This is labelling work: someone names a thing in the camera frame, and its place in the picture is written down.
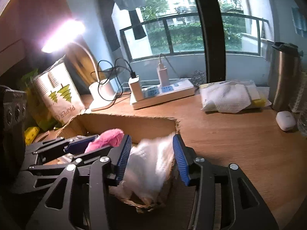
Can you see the white desk lamp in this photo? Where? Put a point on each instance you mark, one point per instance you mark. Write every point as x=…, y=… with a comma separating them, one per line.
x=69, y=31

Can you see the paper cup pack white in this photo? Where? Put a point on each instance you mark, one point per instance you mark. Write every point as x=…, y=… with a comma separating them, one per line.
x=58, y=92

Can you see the paper cup pack green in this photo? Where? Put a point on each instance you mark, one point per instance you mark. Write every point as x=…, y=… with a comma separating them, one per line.
x=37, y=108

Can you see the cardboard box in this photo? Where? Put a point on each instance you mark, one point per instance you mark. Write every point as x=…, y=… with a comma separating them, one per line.
x=137, y=128

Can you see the white plastic bag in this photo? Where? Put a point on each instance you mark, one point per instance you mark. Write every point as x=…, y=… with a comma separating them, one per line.
x=148, y=168

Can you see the hanging teal towel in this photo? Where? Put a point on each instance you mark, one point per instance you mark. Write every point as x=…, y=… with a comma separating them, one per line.
x=299, y=21

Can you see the white charger with black cable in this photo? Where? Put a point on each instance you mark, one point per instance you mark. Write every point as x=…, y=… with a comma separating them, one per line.
x=112, y=73

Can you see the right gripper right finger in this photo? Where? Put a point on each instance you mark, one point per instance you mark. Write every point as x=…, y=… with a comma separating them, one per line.
x=220, y=191

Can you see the beige folding knife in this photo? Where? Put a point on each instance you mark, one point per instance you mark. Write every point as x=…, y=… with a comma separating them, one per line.
x=40, y=137

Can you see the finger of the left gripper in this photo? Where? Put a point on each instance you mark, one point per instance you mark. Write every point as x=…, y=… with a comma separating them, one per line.
x=75, y=145
x=38, y=177

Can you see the balcony railing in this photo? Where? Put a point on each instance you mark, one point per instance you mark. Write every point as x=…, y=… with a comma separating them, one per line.
x=182, y=35

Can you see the yellow package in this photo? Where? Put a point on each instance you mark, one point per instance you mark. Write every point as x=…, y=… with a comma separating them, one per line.
x=30, y=134

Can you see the black window frame post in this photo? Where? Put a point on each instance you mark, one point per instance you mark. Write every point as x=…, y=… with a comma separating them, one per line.
x=213, y=39

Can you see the pink plush toy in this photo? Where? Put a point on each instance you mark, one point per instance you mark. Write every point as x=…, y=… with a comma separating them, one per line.
x=112, y=137

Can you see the steel travel mug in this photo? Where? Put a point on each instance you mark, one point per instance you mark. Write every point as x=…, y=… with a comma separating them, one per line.
x=284, y=74

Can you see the clear water bottle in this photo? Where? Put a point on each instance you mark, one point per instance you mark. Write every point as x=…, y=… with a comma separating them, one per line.
x=302, y=123

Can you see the white power strip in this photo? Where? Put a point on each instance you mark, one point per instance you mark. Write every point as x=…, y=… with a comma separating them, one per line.
x=157, y=94

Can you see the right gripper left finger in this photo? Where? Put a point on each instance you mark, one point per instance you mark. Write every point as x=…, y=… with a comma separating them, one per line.
x=70, y=204

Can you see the dark hanging garment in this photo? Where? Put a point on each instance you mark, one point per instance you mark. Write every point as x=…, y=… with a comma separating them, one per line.
x=113, y=20

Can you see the packaged white cloths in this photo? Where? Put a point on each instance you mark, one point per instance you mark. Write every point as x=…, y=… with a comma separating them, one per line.
x=233, y=96

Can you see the white earbuds case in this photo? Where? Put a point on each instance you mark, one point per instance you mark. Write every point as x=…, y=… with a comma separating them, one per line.
x=285, y=120

